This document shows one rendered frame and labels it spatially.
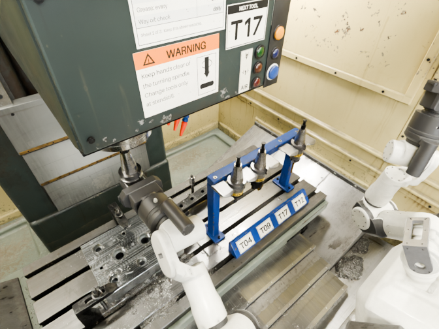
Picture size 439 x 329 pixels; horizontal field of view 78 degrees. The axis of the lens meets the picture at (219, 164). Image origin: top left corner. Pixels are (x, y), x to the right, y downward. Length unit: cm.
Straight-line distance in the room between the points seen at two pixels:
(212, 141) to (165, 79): 168
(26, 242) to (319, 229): 152
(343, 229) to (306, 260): 25
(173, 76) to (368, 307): 57
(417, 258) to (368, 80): 87
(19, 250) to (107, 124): 140
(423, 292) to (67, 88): 70
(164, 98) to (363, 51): 99
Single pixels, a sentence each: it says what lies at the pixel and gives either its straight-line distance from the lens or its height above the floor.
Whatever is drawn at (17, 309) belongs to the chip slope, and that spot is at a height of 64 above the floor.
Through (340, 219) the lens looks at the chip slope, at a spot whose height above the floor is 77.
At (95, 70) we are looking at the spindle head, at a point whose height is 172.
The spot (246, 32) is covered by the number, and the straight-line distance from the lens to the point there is 54.
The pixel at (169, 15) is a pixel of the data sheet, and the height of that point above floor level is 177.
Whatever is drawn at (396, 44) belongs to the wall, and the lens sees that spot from 127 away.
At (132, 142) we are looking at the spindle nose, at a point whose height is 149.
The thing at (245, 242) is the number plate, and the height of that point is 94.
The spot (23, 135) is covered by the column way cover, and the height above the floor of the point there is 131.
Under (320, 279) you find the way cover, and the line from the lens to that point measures 137.
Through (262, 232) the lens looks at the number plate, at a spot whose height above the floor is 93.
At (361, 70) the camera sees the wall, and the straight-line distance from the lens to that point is 134.
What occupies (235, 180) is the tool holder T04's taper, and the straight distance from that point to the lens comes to 88.
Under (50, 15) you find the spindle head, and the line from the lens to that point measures 39.
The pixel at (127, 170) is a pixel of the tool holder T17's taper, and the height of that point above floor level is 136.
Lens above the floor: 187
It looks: 42 degrees down
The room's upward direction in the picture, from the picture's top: 1 degrees clockwise
